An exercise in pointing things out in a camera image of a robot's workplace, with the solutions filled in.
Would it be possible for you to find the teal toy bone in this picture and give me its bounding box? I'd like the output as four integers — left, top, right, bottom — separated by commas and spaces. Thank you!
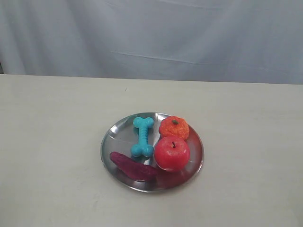
131, 117, 154, 158

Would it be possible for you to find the orange tangerine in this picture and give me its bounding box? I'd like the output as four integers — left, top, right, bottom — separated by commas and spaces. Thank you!
159, 116, 189, 140

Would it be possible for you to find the red apple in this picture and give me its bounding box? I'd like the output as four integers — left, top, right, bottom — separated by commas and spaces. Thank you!
154, 136, 190, 173

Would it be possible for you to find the purple sweet potato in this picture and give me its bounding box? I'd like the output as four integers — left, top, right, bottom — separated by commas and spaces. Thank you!
109, 152, 158, 182

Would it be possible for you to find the white backdrop cloth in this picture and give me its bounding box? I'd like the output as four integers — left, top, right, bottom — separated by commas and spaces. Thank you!
0, 0, 303, 84

